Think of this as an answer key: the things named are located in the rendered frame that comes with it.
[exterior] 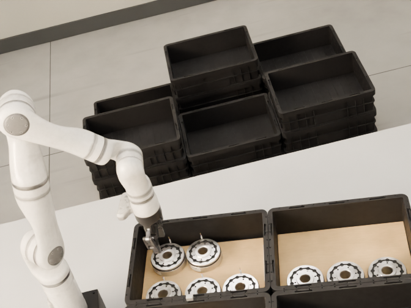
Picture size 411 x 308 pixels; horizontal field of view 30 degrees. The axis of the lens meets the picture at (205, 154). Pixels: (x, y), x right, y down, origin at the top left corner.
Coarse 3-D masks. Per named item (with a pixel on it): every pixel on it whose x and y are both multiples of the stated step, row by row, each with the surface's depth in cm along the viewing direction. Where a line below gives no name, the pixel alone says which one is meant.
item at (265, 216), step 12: (204, 216) 226; (216, 216) 225; (228, 216) 224; (264, 216) 221; (132, 240) 224; (264, 240) 215; (132, 252) 221; (264, 252) 211; (132, 264) 218; (264, 264) 208; (132, 276) 214; (252, 288) 203; (264, 288) 202; (132, 300) 208; (144, 300) 207; (156, 300) 206; (168, 300) 206
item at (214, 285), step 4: (196, 280) 217; (200, 280) 218; (204, 280) 217; (208, 280) 217; (212, 280) 216; (192, 284) 217; (196, 284) 216; (208, 284) 216; (212, 284) 215; (216, 284) 215; (188, 288) 216; (192, 288) 216; (212, 288) 215; (216, 288) 214; (188, 292) 215; (192, 292) 215; (212, 292) 213
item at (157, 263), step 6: (162, 246) 230; (168, 246) 229; (174, 246) 229; (180, 246) 228; (180, 252) 227; (156, 258) 227; (174, 258) 225; (180, 258) 225; (156, 264) 225; (162, 264) 224; (168, 264) 224; (174, 264) 224; (162, 270) 223
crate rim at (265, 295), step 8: (224, 296) 203; (232, 296) 203; (240, 296) 202; (248, 296) 201; (256, 296) 201; (264, 296) 200; (136, 304) 207; (144, 304) 206; (152, 304) 206; (160, 304) 205; (168, 304) 205; (176, 304) 204; (184, 304) 204; (192, 304) 204
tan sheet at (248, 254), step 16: (240, 240) 230; (256, 240) 228; (224, 256) 226; (240, 256) 225; (256, 256) 224; (192, 272) 224; (208, 272) 223; (224, 272) 222; (256, 272) 220; (144, 288) 223
